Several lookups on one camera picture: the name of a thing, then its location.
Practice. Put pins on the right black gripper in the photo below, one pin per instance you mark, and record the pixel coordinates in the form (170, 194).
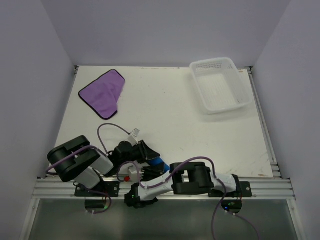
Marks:
(152, 171)

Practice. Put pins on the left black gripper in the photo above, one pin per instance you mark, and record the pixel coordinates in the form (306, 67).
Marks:
(148, 152)

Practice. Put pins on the blue towel black trim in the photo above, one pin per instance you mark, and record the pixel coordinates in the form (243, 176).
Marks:
(159, 164)

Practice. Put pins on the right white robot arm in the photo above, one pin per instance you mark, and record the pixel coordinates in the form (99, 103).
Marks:
(193, 178)

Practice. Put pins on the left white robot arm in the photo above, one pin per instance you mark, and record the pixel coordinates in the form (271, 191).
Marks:
(78, 160)

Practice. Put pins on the purple towel black trim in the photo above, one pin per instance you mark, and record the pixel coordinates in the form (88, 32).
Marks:
(102, 94)

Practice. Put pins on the white plastic basket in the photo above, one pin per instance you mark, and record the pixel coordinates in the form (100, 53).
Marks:
(219, 85)

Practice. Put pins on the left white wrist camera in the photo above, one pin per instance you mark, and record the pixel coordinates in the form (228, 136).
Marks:
(133, 137)

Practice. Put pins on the left black base bracket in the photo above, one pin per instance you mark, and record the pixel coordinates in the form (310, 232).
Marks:
(111, 188)

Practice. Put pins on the black base bracket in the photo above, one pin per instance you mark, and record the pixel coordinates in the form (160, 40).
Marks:
(111, 188)
(243, 190)

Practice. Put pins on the aluminium mounting rail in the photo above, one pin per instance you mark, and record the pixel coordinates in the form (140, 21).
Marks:
(262, 189)

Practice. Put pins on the right black base bracket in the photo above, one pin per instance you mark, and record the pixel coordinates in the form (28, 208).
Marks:
(243, 190)

